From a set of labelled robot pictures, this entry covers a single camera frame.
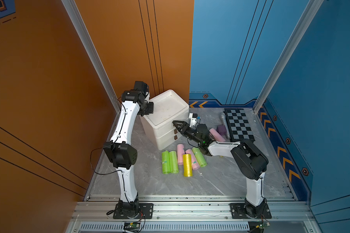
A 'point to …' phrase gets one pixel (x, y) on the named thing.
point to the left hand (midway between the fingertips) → (149, 109)
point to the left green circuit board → (133, 225)
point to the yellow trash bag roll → (187, 163)
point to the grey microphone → (223, 118)
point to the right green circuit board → (263, 225)
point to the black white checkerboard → (238, 125)
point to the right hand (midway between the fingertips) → (174, 123)
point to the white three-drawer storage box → (168, 107)
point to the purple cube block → (221, 129)
